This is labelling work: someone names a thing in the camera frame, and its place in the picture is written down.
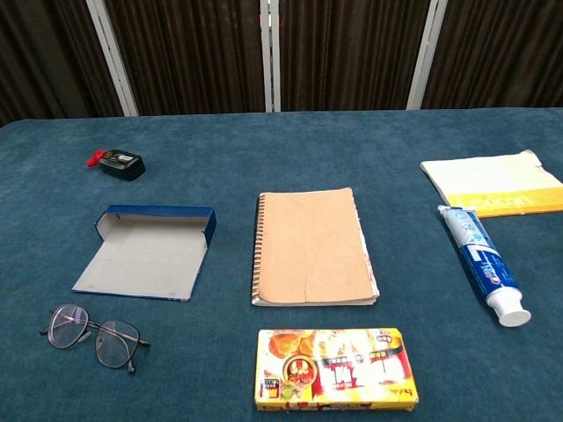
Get blue cardboard glasses case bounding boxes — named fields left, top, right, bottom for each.
left=71, top=204, right=217, bottom=303

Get thin black metal eyeglasses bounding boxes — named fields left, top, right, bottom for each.
left=39, top=303, right=151, bottom=375

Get brown cover spiral notebook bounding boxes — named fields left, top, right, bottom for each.
left=251, top=186, right=380, bottom=308

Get blue velvet tablecloth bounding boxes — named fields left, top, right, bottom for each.
left=0, top=106, right=563, bottom=422

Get small black red device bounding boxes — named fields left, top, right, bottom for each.
left=84, top=149, right=147, bottom=182

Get yellow red food box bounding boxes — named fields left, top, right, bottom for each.
left=253, top=326, right=420, bottom=413

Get dark brown pleated curtain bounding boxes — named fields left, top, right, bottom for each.
left=0, top=0, right=563, bottom=128

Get blue white toothpaste tube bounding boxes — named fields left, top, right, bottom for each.
left=436, top=204, right=532, bottom=329

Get white metal screen post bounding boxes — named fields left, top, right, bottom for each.
left=405, top=0, right=450, bottom=111
left=259, top=0, right=282, bottom=113
left=85, top=0, right=140, bottom=118

